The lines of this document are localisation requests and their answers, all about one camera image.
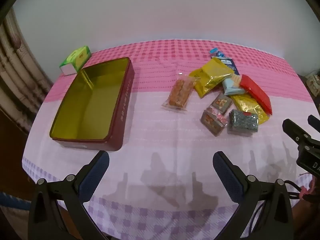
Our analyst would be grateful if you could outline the brown printed cube sweet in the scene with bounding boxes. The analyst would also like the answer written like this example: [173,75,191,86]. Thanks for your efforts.
[200,107,229,137]
[212,92,233,113]

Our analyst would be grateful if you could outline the blue cracker packet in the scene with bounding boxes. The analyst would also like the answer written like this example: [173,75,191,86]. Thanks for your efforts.
[220,59,247,96]

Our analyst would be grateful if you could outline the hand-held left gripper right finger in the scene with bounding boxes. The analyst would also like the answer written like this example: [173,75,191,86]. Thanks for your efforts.
[212,151,293,240]

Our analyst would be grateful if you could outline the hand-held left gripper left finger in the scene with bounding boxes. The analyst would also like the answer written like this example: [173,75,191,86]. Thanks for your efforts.
[27,150,110,240]

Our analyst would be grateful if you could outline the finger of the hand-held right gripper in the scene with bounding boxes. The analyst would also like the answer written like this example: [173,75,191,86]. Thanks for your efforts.
[308,115,320,132]
[282,119,312,145]

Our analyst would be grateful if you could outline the beige printed curtain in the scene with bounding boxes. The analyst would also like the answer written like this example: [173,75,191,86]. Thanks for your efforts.
[0,5,53,135]

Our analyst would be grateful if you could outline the yellow snack packet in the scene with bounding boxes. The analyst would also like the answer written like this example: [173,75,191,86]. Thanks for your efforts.
[189,57,235,98]
[230,94,269,125]

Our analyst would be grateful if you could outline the blue candy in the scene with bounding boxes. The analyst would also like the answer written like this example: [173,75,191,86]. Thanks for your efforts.
[209,48,227,58]

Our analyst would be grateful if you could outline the green tissue pack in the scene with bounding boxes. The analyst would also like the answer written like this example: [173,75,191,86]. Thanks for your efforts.
[59,45,91,75]

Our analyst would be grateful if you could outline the printed box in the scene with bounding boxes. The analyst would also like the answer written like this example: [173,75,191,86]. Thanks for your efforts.
[307,73,320,95]

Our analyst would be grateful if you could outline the pink checked tablecloth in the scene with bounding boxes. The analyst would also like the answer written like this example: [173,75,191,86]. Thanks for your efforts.
[22,39,315,240]

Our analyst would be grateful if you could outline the clear pack of orange snack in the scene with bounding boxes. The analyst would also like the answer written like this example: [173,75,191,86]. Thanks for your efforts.
[162,73,200,112]

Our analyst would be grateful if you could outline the dark red tin box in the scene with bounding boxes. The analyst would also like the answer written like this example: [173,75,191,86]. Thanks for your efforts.
[49,57,135,152]

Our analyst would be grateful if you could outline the blue fabric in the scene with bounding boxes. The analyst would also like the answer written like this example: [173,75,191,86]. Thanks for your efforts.
[0,192,33,211]

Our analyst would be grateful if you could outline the grey green cube sweet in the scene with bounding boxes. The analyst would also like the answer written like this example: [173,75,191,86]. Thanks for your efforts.
[227,109,259,135]

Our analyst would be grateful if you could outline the black cable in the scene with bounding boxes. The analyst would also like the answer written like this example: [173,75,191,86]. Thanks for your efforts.
[252,200,265,233]

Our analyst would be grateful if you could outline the red snack packet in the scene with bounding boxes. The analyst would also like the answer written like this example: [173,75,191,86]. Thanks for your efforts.
[239,74,272,114]

